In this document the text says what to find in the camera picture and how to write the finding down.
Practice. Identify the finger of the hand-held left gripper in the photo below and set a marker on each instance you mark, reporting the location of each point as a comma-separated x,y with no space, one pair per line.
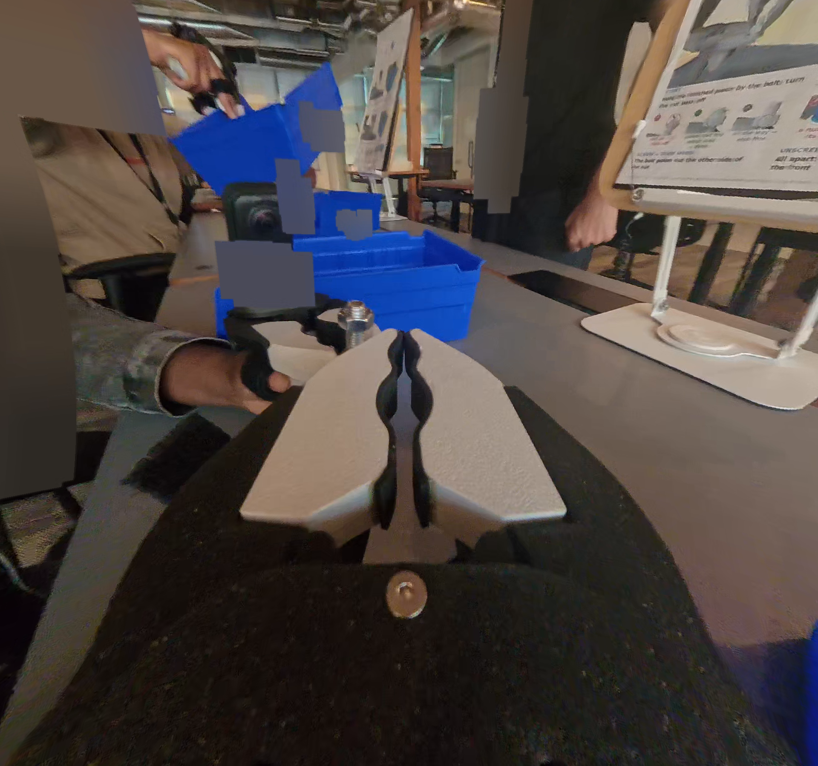
300,363
281,331

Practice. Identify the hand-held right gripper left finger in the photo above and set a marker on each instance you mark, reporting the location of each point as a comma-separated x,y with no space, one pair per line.
332,446

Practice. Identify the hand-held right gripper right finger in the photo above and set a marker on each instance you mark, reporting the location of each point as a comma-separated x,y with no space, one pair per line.
485,453

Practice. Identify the silver steel bolt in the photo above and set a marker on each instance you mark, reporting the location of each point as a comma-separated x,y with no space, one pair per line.
355,338

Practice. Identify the silver hex nut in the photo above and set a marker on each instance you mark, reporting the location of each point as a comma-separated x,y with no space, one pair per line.
356,316

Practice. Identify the person's left forearm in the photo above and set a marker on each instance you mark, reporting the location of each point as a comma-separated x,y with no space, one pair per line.
115,357

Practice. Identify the person's left hand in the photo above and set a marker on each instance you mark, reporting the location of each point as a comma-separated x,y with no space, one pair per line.
204,376

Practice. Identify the blue plastic bin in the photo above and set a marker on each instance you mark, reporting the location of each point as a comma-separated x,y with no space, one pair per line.
396,280
243,146
326,210

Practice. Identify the black office chair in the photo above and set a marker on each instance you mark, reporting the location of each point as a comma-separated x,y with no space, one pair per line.
121,280
438,169

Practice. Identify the white document stand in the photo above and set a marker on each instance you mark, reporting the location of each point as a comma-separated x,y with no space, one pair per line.
703,338
388,194

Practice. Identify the wooden table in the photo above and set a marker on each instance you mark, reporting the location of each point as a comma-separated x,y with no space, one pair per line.
409,173

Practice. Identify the printed instruction board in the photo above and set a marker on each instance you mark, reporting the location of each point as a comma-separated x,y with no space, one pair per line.
383,95

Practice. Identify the instruction sheet on stand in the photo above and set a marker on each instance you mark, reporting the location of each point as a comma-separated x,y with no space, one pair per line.
645,76

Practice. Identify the printed instruction sheet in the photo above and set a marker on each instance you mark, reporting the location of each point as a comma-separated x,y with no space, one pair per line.
735,76

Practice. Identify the wooden support post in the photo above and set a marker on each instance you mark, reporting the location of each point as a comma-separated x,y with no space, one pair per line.
414,108

